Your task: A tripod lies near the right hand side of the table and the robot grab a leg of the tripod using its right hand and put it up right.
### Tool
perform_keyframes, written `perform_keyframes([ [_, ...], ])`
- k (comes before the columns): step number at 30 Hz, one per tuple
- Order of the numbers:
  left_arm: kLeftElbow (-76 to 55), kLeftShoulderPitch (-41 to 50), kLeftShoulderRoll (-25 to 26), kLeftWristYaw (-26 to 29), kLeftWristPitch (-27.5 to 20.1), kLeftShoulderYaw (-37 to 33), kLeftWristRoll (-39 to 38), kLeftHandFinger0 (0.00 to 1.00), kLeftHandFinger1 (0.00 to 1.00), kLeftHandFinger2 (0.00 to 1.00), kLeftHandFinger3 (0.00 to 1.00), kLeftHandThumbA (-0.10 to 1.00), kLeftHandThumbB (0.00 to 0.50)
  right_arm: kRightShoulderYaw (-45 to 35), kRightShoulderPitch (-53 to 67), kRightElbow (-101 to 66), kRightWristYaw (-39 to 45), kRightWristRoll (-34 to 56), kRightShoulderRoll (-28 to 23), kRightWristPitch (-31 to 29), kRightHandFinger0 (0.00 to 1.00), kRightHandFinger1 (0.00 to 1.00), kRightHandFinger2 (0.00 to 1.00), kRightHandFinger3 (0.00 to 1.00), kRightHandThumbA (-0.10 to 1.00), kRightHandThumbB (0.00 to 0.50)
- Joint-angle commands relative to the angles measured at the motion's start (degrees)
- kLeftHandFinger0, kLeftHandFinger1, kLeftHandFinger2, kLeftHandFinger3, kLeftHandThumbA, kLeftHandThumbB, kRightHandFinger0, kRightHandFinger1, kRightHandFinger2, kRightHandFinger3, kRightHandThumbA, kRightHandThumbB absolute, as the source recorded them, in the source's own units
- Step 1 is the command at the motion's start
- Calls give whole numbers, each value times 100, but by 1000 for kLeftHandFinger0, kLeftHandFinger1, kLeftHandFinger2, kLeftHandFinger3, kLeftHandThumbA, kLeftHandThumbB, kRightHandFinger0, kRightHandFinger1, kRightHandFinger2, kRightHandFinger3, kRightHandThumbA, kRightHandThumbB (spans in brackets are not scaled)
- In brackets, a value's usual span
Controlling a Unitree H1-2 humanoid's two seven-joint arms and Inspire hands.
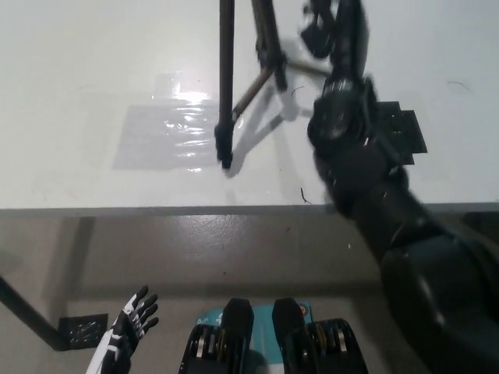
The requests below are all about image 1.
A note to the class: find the clear tape patch on table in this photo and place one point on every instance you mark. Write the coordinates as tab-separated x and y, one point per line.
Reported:
163	136

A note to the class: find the white and black right hand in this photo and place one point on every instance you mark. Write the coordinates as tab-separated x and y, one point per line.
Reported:
343	31

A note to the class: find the small dark thread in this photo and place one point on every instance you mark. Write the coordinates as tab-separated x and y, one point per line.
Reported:
305	196

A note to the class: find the white and black left hand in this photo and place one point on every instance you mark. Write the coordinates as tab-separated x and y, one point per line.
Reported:
124	327

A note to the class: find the bronze and black camera tripod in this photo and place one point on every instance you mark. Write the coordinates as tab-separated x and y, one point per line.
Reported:
225	97

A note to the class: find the black tape patch on table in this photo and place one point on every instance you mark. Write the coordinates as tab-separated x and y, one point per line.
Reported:
405	128

